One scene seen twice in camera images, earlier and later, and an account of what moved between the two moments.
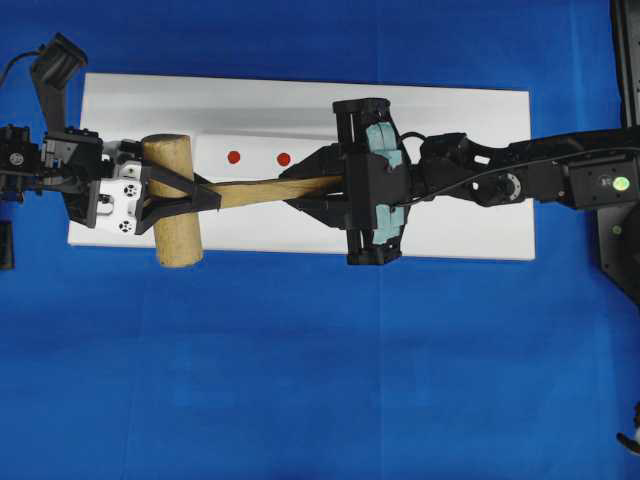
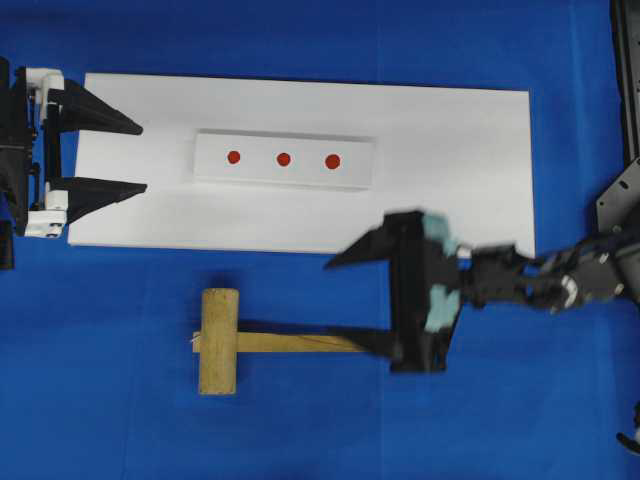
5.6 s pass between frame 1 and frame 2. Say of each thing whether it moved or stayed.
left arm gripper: moved
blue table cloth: stayed
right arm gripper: moved
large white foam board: stayed
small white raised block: stayed
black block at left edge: stayed
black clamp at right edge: stayed
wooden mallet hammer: moved
